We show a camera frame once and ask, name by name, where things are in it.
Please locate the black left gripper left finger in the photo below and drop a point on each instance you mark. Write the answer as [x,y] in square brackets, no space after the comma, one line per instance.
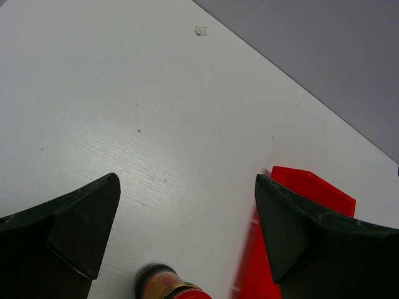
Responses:
[55,249]

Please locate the red plastic divided bin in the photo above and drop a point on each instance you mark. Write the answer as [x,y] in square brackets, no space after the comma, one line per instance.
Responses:
[254,278]

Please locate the small torn paper scrap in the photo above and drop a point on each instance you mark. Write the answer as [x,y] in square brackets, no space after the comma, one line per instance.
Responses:
[201,31]

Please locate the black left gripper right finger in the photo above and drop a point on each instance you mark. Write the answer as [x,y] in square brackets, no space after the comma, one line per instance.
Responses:
[315,252]

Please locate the red-lidded brown sauce jar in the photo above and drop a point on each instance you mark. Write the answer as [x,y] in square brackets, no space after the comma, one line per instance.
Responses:
[159,281]

